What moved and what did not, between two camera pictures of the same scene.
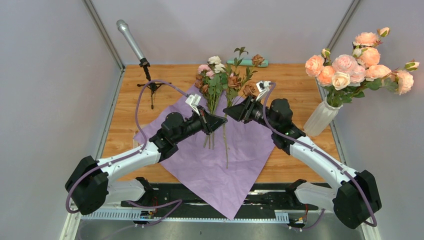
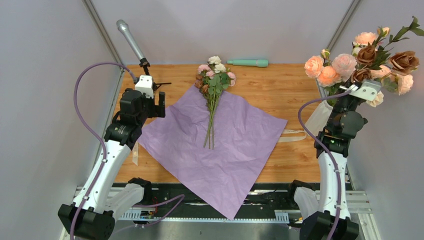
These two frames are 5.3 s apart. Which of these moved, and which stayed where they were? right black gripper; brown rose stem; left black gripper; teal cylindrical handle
Moved: brown rose stem; right black gripper; left black gripper
Stayed: teal cylindrical handle
